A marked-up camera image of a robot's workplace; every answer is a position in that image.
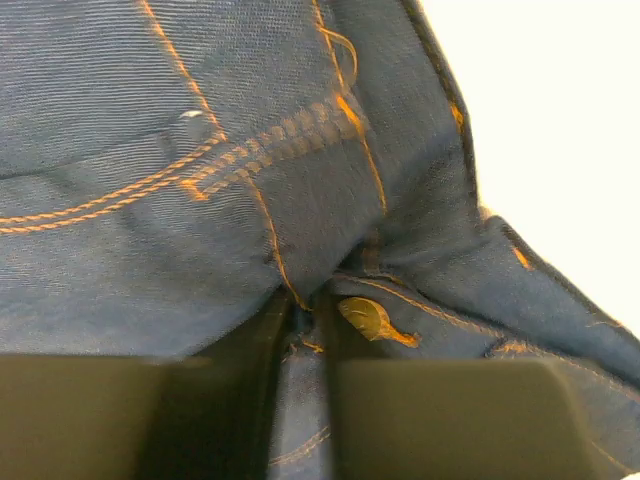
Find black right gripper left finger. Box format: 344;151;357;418
1;291;292;479

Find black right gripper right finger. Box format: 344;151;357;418
319;294;620;479

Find dark blue denim trousers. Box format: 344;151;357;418
1;1;639;479

